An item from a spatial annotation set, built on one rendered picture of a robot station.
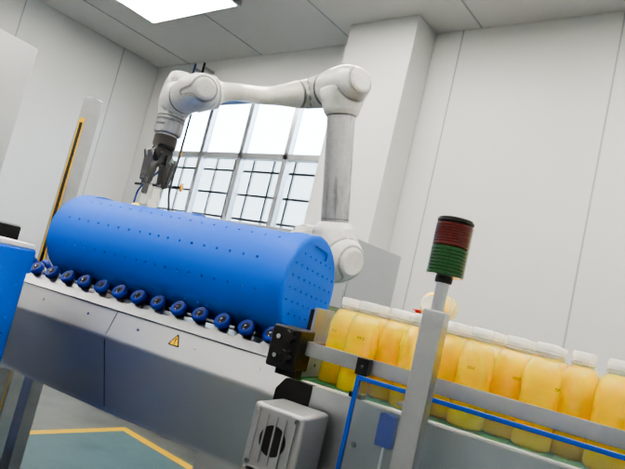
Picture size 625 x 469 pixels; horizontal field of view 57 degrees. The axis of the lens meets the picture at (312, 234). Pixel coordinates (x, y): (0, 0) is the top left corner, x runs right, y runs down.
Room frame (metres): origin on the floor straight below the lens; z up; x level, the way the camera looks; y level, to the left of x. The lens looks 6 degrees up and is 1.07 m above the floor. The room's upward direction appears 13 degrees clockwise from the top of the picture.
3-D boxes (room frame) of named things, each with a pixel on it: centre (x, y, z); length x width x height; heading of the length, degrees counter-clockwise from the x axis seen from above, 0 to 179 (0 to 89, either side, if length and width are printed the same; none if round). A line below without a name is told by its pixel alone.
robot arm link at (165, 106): (1.79, 0.52, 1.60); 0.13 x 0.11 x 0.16; 33
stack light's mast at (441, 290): (0.97, -0.23, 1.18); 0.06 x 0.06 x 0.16
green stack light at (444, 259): (0.97, -0.23, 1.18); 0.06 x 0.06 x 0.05
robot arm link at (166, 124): (1.80, 0.53, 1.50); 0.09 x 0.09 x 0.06
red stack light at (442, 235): (0.97, -0.23, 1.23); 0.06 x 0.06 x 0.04
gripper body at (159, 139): (1.80, 0.53, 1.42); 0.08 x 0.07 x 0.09; 151
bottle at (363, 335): (1.25, -0.16, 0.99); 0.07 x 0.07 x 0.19
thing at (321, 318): (1.47, -0.07, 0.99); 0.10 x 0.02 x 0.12; 151
